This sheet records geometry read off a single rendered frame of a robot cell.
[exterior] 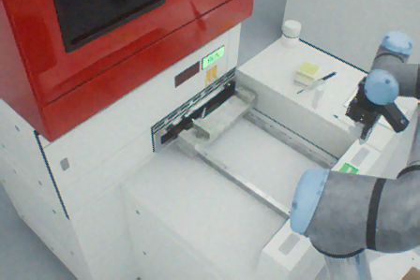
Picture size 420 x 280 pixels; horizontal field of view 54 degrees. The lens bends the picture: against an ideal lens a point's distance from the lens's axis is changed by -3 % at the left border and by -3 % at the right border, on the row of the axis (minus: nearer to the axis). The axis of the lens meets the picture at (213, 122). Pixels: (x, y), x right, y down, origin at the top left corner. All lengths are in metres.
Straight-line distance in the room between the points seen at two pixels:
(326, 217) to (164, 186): 0.85
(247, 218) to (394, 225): 0.78
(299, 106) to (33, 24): 0.99
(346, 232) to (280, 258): 0.51
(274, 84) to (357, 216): 1.01
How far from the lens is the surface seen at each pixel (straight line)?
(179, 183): 1.45
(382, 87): 0.97
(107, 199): 1.48
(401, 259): 1.46
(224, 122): 1.56
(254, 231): 1.37
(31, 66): 0.93
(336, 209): 0.68
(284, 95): 1.58
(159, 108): 1.39
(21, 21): 0.88
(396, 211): 0.67
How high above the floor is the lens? 1.99
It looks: 46 degrees down
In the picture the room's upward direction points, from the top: 4 degrees clockwise
